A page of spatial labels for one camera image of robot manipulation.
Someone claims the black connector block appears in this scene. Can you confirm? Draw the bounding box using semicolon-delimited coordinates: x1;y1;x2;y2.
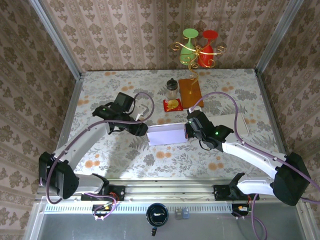
231;203;252;218
91;204;113;218

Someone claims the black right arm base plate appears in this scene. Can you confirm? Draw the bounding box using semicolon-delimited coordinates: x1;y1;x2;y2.
213;184;260;202

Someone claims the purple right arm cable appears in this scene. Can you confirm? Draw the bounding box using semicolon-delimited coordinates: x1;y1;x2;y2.
187;91;320;240

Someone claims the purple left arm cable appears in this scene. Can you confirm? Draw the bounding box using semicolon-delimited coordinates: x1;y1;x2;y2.
45;91;155;222

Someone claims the red wine glass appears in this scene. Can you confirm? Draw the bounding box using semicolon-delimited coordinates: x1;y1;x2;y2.
196;29;219;69

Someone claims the aluminium table side rail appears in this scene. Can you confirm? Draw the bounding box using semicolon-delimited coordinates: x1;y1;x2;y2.
254;69;296;182
47;74;85;183

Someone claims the grey metal shelf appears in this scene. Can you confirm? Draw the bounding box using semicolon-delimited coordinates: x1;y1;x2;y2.
24;199;320;240

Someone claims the red snack packet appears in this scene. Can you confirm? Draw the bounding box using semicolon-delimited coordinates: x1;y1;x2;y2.
163;98;183;112

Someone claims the perforated metal strip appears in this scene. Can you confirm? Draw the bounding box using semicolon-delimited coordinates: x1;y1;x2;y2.
43;202;232;215

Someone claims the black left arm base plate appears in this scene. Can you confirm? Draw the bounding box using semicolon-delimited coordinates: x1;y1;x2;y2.
80;185;126;202

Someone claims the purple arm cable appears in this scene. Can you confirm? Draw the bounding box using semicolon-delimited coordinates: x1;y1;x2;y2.
187;91;320;240
45;91;155;222

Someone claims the green wine glass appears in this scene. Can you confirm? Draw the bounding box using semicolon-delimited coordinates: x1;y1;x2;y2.
179;27;200;66

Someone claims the aluminium frame post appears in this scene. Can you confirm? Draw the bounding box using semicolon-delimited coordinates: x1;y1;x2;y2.
254;0;305;73
28;0;83;80

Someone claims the lavender paper box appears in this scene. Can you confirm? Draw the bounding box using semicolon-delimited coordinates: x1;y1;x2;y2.
146;122;189;146

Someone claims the gold wire rack wooden base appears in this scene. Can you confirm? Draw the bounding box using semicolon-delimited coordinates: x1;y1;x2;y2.
170;36;227;110

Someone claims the aluminium frame rail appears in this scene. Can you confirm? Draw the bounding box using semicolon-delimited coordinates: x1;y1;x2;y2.
34;177;310;201

